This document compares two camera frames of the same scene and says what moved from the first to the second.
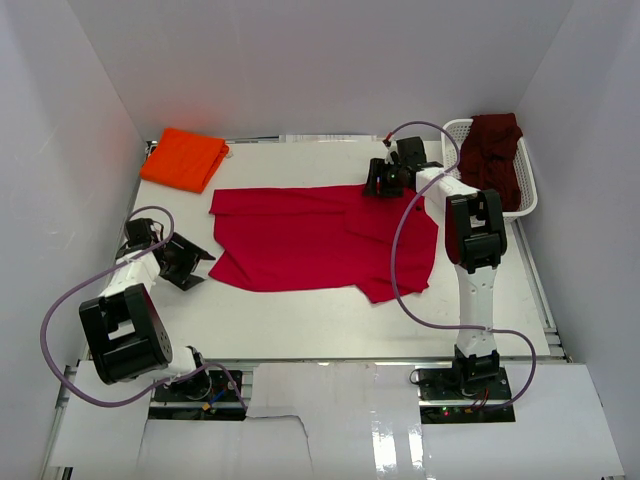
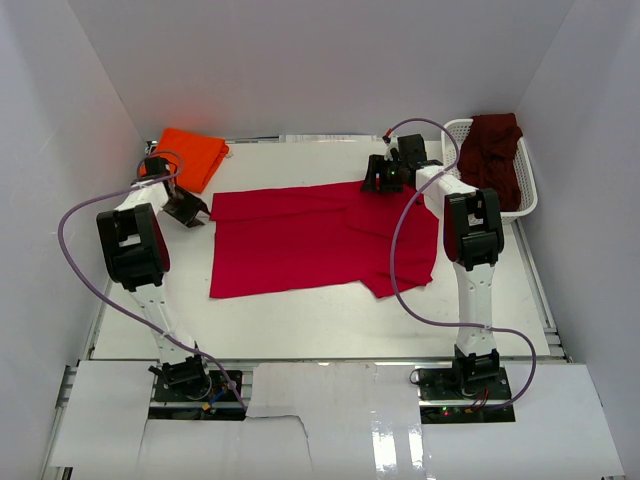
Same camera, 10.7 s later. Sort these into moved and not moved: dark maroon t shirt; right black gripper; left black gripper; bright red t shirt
Moved: left black gripper
Not moved: dark maroon t shirt; right black gripper; bright red t shirt
